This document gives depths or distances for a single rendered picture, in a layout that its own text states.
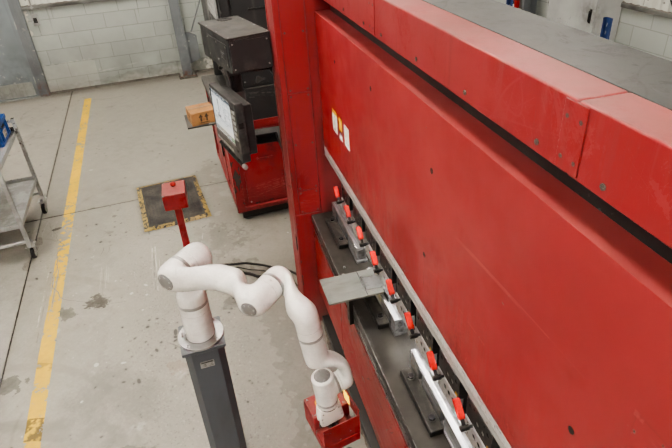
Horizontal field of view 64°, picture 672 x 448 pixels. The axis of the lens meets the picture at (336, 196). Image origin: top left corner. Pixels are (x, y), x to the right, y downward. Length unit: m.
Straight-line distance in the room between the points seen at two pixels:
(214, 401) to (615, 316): 1.91
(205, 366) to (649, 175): 1.94
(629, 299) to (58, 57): 8.82
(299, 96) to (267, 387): 1.75
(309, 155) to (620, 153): 2.34
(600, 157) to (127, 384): 3.26
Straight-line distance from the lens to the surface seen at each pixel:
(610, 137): 0.94
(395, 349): 2.42
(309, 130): 3.03
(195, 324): 2.30
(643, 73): 1.14
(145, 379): 3.75
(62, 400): 3.86
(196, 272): 2.07
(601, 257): 1.04
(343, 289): 2.52
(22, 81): 9.42
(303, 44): 2.87
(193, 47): 9.07
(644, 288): 0.98
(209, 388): 2.53
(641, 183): 0.90
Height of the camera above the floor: 2.64
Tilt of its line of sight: 31 degrees down
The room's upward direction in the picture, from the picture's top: 4 degrees counter-clockwise
